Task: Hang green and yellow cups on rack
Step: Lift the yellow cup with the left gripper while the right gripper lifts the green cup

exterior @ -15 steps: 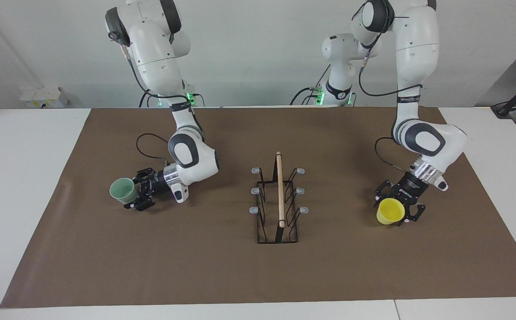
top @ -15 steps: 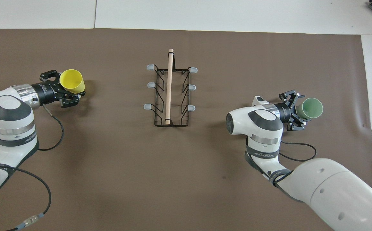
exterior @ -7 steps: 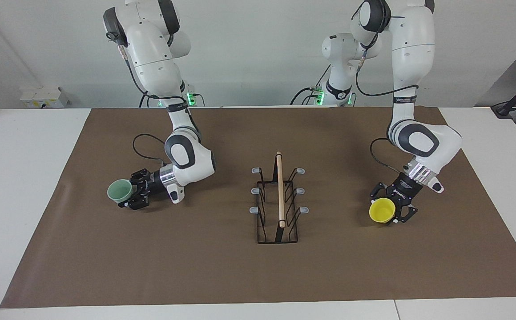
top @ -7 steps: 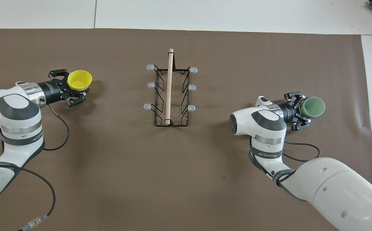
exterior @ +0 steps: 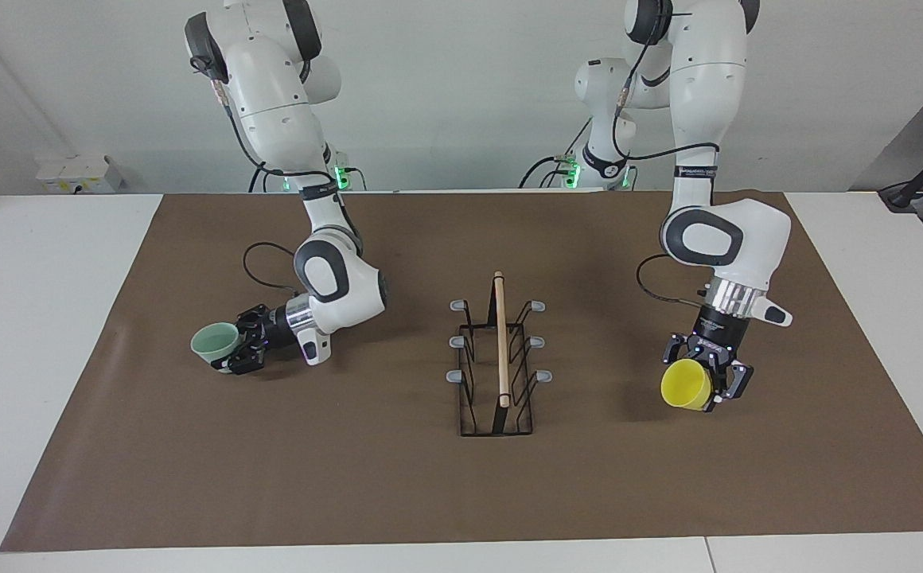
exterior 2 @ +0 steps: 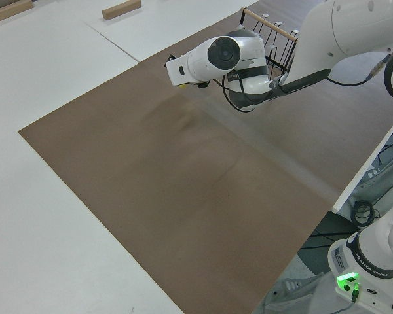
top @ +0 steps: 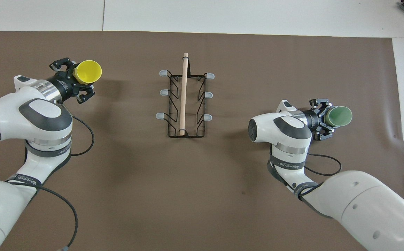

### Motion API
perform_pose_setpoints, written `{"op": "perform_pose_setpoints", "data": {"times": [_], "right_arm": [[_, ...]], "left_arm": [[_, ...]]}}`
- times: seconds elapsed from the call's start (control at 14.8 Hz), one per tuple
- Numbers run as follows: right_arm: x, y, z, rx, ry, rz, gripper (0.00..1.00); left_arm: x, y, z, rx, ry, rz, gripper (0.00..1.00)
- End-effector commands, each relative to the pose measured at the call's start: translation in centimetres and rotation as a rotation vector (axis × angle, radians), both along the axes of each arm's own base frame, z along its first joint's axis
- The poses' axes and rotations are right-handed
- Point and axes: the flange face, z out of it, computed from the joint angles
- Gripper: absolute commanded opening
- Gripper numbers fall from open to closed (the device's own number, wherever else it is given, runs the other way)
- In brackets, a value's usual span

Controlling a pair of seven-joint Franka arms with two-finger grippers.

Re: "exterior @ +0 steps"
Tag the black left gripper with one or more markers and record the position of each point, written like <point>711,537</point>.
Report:
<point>720,334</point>

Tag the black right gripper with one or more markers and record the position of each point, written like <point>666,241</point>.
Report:
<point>277,330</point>

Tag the yellow plastic cup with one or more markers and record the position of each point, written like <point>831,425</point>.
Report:
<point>684,383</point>

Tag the pale green plastic cup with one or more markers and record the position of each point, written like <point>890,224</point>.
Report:
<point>211,346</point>

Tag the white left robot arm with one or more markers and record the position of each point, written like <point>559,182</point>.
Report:
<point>708,79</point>

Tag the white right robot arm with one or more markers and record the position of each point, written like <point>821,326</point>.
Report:
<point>270,95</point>

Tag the brown table mat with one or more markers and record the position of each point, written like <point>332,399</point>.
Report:
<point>350,477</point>

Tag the white power strip box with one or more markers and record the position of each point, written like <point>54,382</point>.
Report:
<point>79,171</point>

